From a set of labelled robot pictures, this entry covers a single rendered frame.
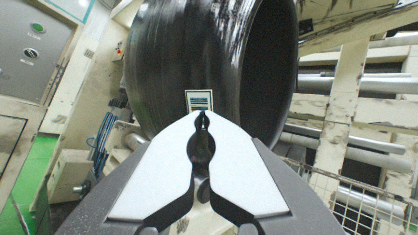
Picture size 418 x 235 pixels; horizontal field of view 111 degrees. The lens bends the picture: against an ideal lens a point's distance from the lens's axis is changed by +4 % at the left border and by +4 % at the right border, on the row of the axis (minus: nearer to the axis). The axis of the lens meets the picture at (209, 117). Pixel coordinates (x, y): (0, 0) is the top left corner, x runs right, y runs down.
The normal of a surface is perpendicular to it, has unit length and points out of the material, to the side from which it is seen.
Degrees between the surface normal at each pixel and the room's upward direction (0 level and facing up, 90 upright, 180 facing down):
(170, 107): 121
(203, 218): 90
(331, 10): 180
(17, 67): 90
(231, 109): 96
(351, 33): 162
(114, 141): 90
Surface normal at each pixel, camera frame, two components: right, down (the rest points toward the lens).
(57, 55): 0.75, 0.18
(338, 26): -0.59, -0.26
